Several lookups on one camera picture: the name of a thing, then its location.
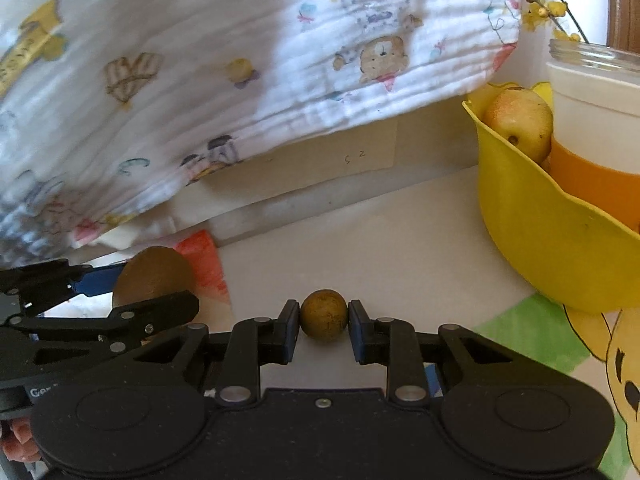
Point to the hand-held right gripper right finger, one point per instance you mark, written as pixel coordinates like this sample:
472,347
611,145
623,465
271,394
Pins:
354,332

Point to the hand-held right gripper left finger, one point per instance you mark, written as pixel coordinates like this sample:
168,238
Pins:
292,332

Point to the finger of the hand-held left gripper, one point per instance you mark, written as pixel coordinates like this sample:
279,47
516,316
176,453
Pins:
160,310
95,277

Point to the brown longan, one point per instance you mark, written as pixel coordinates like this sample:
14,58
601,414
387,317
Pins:
324,316

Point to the large brown kiwi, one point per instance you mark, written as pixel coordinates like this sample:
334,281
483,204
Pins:
152,272

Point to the person's left hand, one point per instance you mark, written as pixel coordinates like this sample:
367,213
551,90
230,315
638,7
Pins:
17,442

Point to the yellow bear poster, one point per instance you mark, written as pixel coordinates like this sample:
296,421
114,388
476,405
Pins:
530,340

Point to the yellow plastic bowl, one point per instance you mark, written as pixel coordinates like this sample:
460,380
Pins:
550,240

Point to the printed blanket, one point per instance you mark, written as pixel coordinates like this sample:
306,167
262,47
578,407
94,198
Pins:
200,85

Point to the yellow-red apple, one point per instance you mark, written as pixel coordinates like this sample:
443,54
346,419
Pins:
520,122

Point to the white jar with orange band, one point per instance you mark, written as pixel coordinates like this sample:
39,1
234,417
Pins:
595,110

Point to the yellow flower twig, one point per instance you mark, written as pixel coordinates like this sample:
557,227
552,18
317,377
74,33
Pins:
545,7

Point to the brown wooden door frame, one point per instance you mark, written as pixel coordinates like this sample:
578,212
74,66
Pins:
625,0

